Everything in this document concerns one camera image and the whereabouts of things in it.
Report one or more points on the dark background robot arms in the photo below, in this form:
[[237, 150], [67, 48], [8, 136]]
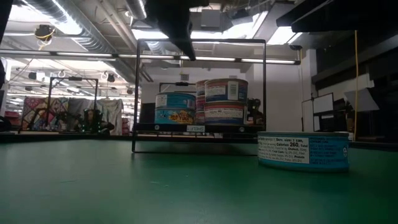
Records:
[[90, 119]]

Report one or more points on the black metal rig frame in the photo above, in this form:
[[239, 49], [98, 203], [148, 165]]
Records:
[[182, 83], [73, 79]]

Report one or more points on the blue salmon can gold lid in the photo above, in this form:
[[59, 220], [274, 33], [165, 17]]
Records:
[[199, 117], [224, 90], [200, 88], [224, 113], [200, 103]]

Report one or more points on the grey angled panel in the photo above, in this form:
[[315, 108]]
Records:
[[362, 101]]

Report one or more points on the teal tuna can silver lid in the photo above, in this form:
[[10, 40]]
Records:
[[329, 152], [180, 101], [174, 117]]

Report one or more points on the patterned colourful quilt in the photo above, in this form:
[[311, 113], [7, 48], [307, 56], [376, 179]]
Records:
[[37, 107]]

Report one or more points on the white draped sheet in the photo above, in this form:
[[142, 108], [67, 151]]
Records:
[[112, 113]]

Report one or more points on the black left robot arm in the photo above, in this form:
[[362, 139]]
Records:
[[4, 18]]

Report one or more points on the long ceiling light strip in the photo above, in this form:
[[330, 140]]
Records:
[[217, 58]]

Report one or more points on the white screen panel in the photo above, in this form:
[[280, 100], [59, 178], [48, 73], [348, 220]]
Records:
[[323, 103]]

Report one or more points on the tall white board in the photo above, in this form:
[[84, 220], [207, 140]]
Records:
[[308, 115]]

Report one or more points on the grey ceiling unit box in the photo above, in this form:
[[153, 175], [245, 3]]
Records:
[[211, 18]]

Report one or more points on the black table frame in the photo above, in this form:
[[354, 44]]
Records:
[[62, 137]]

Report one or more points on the green table mat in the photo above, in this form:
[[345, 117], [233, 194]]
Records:
[[93, 193]]

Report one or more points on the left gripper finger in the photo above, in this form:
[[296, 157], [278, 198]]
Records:
[[182, 37]]

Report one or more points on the small silver duct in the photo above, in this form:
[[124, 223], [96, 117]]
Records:
[[136, 9]]

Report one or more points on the black equipment box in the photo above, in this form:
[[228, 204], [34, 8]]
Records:
[[255, 112]]

